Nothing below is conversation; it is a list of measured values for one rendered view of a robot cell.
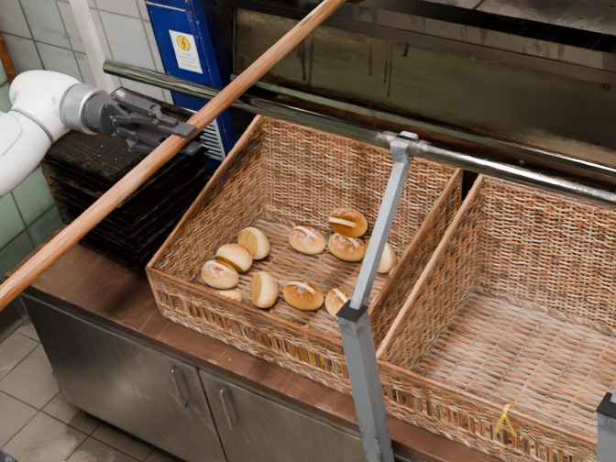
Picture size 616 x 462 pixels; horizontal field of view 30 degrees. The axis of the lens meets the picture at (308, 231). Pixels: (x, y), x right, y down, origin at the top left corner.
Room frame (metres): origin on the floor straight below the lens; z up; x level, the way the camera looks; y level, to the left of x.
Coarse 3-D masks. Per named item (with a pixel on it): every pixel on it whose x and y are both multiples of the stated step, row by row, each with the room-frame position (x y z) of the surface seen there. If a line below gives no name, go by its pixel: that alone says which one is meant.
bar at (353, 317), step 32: (128, 64) 2.05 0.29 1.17; (192, 96) 1.91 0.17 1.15; (320, 128) 1.70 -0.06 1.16; (352, 128) 1.66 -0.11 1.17; (448, 160) 1.52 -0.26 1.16; (480, 160) 1.49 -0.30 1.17; (576, 192) 1.37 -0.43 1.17; (608, 192) 1.34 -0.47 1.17; (384, 224) 1.52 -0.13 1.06; (352, 320) 1.41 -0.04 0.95; (352, 352) 1.42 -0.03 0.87; (352, 384) 1.43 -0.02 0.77; (384, 416) 1.43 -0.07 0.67; (608, 416) 1.10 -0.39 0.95; (384, 448) 1.42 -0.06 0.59; (608, 448) 1.10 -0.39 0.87
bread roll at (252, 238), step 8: (240, 232) 2.11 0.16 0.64; (248, 232) 2.09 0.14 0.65; (256, 232) 2.08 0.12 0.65; (240, 240) 2.09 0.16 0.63; (248, 240) 2.07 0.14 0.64; (256, 240) 2.06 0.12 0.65; (264, 240) 2.06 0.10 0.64; (248, 248) 2.06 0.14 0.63; (256, 248) 2.04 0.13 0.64; (264, 248) 2.04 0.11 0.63; (256, 256) 2.03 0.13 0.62; (264, 256) 2.04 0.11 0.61
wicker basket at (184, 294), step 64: (256, 128) 2.25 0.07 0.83; (256, 192) 2.22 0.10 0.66; (320, 192) 2.12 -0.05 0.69; (384, 192) 2.01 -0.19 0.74; (448, 192) 1.86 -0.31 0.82; (192, 256) 2.03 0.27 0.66; (320, 256) 2.02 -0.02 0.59; (192, 320) 1.87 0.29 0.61; (256, 320) 1.73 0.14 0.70; (320, 320) 1.81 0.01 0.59; (384, 320) 1.66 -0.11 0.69
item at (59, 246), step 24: (336, 0) 2.07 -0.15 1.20; (312, 24) 2.00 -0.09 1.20; (288, 48) 1.94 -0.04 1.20; (264, 72) 1.88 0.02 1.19; (216, 96) 1.80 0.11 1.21; (192, 120) 1.74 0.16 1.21; (168, 144) 1.68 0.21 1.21; (144, 168) 1.62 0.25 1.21; (120, 192) 1.57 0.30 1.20; (96, 216) 1.52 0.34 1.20; (72, 240) 1.48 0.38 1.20; (24, 264) 1.43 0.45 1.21; (48, 264) 1.43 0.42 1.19; (0, 288) 1.38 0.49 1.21; (24, 288) 1.39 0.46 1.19
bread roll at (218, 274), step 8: (208, 264) 2.01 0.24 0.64; (216, 264) 2.00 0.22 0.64; (224, 264) 2.00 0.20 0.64; (208, 272) 2.00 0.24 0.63; (216, 272) 1.98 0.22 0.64; (224, 272) 1.98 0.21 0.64; (232, 272) 1.98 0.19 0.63; (208, 280) 1.99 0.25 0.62; (216, 280) 1.97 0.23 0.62; (224, 280) 1.97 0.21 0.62; (232, 280) 1.97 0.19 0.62; (216, 288) 1.98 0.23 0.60; (224, 288) 1.97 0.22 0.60; (232, 288) 1.97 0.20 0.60
